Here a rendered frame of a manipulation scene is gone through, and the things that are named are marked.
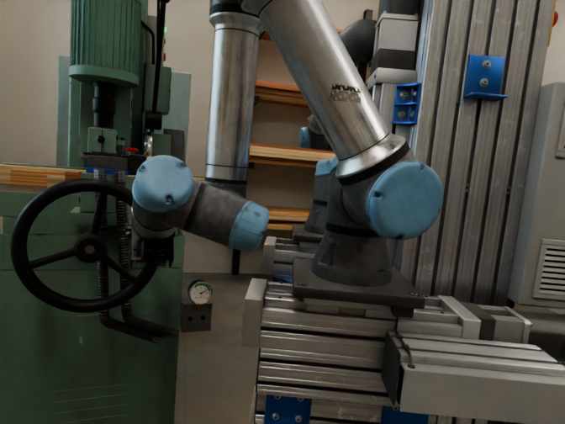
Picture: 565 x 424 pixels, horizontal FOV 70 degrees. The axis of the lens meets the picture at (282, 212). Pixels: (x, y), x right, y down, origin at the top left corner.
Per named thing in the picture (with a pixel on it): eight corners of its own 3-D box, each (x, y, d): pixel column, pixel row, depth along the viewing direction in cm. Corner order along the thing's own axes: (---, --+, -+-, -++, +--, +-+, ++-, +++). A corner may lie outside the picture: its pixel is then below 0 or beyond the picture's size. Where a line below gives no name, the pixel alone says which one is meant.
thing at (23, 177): (10, 184, 107) (10, 169, 107) (12, 184, 109) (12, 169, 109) (238, 197, 130) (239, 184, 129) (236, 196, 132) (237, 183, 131)
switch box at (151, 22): (145, 62, 140) (146, 13, 138) (143, 67, 149) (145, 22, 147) (163, 66, 142) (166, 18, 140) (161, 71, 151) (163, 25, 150)
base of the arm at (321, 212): (349, 230, 135) (352, 200, 134) (356, 237, 120) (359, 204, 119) (303, 225, 136) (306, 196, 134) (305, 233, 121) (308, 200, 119)
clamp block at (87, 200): (77, 212, 91) (78, 172, 90) (83, 204, 104) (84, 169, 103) (146, 214, 97) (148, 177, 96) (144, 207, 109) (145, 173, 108)
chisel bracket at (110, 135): (87, 159, 109) (87, 126, 108) (91, 157, 122) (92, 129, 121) (117, 161, 112) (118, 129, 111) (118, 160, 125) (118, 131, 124)
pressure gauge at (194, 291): (187, 312, 107) (189, 282, 106) (185, 306, 110) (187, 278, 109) (211, 310, 109) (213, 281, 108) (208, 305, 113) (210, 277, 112)
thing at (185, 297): (182, 333, 110) (183, 304, 109) (176, 315, 121) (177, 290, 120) (212, 331, 113) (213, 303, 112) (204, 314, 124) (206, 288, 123)
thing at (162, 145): (141, 168, 133) (143, 131, 132) (140, 167, 140) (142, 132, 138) (171, 171, 137) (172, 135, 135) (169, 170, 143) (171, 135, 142)
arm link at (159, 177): (188, 214, 52) (123, 190, 50) (177, 241, 61) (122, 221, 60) (208, 165, 56) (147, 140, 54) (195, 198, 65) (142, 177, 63)
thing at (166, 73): (143, 110, 133) (145, 63, 131) (142, 112, 141) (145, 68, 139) (170, 113, 136) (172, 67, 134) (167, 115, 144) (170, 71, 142)
